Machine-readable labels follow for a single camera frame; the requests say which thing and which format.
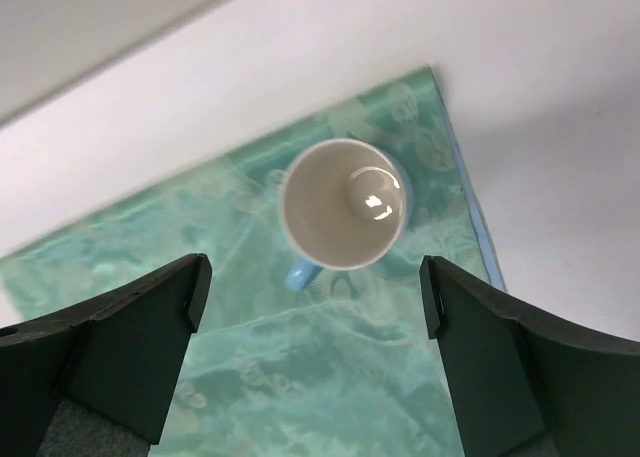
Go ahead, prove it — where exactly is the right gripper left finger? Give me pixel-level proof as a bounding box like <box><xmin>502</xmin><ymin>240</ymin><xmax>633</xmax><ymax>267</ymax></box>
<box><xmin>1</xmin><ymin>254</ymin><xmax>211</xmax><ymax>447</ymax></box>

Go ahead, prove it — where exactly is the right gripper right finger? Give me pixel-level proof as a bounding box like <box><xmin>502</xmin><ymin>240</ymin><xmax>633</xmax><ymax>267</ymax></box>
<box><xmin>420</xmin><ymin>256</ymin><xmax>639</xmax><ymax>452</ymax></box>

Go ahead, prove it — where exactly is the light blue mug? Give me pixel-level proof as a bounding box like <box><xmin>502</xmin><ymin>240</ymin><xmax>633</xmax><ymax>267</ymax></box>
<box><xmin>279</xmin><ymin>138</ymin><xmax>414</xmax><ymax>292</ymax></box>

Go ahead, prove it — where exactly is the teal satin placemat cloth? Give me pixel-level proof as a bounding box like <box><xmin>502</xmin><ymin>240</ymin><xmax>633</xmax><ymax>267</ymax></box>
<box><xmin>1</xmin><ymin>68</ymin><xmax>503</xmax><ymax>456</ymax></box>

